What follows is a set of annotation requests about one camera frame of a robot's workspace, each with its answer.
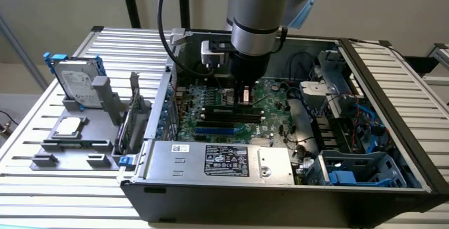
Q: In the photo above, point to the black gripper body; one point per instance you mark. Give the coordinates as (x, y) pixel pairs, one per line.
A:
(249, 64)

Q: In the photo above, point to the green RAM stick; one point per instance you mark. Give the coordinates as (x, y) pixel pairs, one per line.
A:
(220, 108)

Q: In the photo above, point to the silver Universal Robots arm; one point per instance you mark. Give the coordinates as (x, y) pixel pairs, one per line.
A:
(257, 11)

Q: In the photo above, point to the black RAM slot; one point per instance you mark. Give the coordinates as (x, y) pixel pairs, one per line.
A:
(231, 120)
(231, 115)

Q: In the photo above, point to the black expansion slot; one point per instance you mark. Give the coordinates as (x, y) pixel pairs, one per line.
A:
(213, 125)

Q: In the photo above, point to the blue expansion slot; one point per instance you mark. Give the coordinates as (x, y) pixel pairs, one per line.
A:
(213, 131)

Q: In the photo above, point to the green motherboard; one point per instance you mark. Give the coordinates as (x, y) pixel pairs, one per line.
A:
(209, 95)

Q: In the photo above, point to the silver drive cage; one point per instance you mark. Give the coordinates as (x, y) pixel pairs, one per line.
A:
(328, 82)

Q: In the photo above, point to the silver power supply unit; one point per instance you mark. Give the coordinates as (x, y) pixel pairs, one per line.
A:
(196, 160)

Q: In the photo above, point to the black stand pole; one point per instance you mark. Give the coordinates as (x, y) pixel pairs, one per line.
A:
(183, 0)
(129, 0)

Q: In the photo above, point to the green graphics card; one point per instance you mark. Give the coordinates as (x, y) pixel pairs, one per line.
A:
(129, 124)

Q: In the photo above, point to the blue case latch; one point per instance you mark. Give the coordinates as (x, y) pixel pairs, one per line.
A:
(125, 160)

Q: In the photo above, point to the black open PC case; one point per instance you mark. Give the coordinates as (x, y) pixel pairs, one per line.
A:
(280, 202)

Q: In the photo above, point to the blue grey disk bay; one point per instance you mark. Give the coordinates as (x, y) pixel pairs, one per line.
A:
(364, 168)

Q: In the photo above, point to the silver CPU chip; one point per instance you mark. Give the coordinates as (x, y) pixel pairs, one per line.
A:
(69, 126)

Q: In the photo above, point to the grey parts rack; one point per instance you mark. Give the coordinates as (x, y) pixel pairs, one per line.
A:
(76, 155)

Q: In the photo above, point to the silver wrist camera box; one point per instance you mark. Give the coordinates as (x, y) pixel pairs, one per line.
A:
(209, 53)

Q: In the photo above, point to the silver hard disk blue bracket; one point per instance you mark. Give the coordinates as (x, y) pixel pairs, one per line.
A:
(74, 82)

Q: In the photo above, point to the aluminium frame side table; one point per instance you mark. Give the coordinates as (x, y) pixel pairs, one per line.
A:
(435, 63)

